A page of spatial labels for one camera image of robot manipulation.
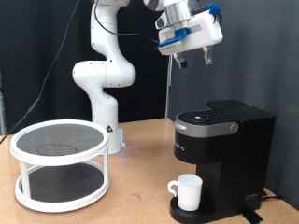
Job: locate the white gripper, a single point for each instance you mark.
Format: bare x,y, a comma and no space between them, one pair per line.
202,32

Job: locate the wrist camera on blue mount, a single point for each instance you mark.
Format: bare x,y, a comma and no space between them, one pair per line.
174,42

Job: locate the black Keurig coffee machine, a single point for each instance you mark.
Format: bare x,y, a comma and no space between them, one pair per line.
236,155

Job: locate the black curtain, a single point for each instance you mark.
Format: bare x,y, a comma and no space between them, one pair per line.
25,46

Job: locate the metal frame post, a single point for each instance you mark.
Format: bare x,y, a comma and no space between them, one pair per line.
2,118

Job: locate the white two-tier turntable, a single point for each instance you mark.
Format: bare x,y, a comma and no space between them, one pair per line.
59,155

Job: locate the white plastic mug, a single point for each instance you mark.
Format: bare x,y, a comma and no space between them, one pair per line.
188,193

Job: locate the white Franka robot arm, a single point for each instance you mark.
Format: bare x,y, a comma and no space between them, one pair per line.
102,74

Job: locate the grey partition panel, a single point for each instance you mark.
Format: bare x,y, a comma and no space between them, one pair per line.
249,71

